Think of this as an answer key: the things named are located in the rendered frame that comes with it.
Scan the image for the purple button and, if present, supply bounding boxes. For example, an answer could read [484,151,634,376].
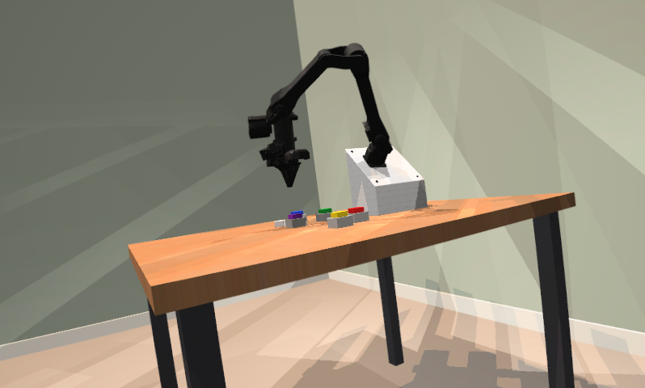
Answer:
[285,213,307,228]

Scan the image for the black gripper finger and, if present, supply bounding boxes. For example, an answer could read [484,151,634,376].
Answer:
[280,162,301,188]
[274,165,289,187]

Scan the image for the red button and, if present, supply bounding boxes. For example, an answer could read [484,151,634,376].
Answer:
[348,207,369,223]

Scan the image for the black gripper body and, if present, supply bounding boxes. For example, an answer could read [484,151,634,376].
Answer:
[266,133,310,167]

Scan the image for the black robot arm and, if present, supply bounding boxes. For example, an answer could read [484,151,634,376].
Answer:
[248,43,394,167]

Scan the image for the yellow button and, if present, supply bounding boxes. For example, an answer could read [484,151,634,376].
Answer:
[327,211,354,229]

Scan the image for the green button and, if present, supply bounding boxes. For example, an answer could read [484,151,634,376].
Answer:
[315,208,333,221]

